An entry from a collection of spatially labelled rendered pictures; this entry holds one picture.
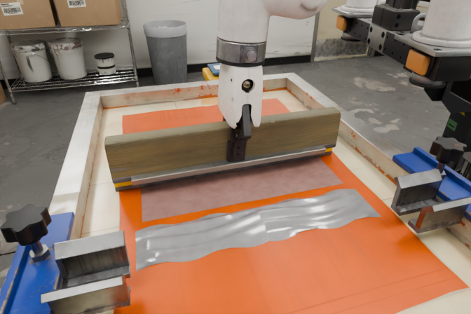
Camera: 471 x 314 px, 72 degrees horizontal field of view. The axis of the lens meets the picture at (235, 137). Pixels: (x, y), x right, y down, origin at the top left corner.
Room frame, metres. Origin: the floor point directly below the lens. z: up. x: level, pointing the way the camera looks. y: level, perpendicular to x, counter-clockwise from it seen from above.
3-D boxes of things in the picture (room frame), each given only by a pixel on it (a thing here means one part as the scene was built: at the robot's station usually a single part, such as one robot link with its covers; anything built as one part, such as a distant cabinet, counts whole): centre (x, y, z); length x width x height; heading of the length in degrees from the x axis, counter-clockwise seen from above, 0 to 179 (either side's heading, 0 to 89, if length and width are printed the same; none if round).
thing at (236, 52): (0.48, -0.01, 1.18); 0.09 x 0.07 x 0.03; 16
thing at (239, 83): (0.49, 0.00, 1.12); 0.10 x 0.07 x 0.11; 16
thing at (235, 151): (0.46, -0.01, 1.02); 0.03 x 0.03 x 0.07; 16
